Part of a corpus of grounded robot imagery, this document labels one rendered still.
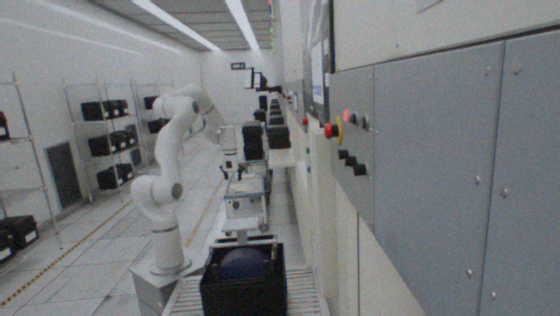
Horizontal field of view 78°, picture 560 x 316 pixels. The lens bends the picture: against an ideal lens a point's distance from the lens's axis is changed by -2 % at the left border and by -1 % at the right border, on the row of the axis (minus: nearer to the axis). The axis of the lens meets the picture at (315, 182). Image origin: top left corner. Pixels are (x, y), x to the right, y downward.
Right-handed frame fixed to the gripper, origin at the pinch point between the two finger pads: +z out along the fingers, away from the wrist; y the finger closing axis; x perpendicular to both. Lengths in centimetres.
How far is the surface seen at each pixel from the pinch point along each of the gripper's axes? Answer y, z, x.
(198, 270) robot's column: 14, 26, -59
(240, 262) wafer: 53, 4, -84
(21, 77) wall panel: -334, -76, 110
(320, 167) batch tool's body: 82, -29, -82
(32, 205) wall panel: -318, 66, 75
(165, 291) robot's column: 9, 29, -75
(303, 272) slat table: 62, 25, -52
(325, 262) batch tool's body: 82, 1, -82
